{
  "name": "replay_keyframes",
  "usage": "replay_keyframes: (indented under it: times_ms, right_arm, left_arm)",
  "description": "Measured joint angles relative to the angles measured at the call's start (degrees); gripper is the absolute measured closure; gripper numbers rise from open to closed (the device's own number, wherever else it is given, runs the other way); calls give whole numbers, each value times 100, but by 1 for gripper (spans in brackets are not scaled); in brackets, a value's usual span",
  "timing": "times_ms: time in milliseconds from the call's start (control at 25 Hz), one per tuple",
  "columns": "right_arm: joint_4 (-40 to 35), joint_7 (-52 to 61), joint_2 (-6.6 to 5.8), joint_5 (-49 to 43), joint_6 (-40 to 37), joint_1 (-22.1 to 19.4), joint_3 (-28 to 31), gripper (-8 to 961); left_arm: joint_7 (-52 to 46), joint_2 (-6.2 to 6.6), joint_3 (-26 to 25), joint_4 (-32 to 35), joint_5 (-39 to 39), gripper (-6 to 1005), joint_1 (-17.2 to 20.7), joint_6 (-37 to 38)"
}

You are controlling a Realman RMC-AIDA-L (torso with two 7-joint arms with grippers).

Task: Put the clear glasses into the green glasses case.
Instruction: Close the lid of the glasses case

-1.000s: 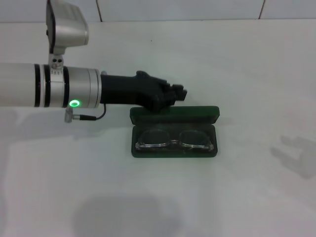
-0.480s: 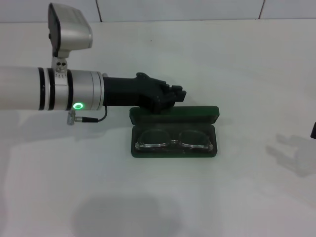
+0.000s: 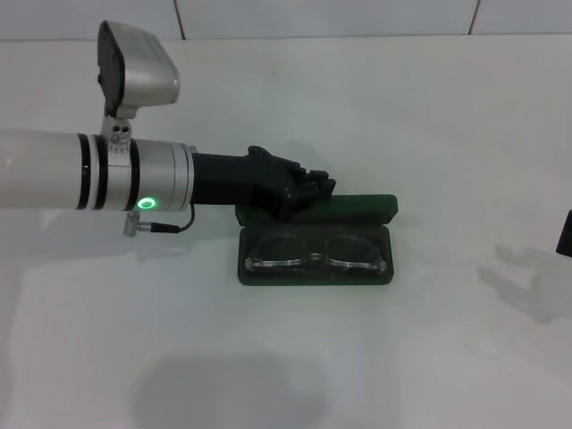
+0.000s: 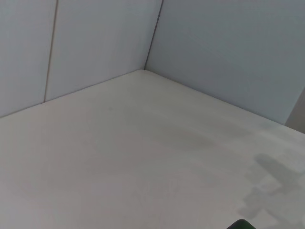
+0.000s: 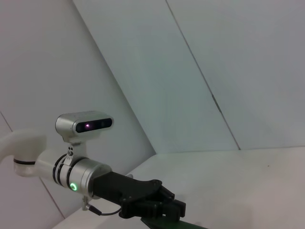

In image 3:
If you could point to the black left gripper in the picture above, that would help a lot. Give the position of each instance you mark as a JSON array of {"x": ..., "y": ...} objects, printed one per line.
[{"x": 237, "y": 179}]

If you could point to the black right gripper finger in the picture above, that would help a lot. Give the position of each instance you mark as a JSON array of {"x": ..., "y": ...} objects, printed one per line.
[{"x": 564, "y": 232}]

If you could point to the green glasses case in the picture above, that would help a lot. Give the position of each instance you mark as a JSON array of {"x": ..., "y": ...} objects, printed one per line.
[{"x": 357, "y": 207}]

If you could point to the clear plastic glasses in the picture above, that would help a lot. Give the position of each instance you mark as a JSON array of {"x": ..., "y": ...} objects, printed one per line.
[{"x": 313, "y": 259}]

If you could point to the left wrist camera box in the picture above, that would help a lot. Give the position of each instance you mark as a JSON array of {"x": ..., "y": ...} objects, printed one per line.
[{"x": 134, "y": 76}]

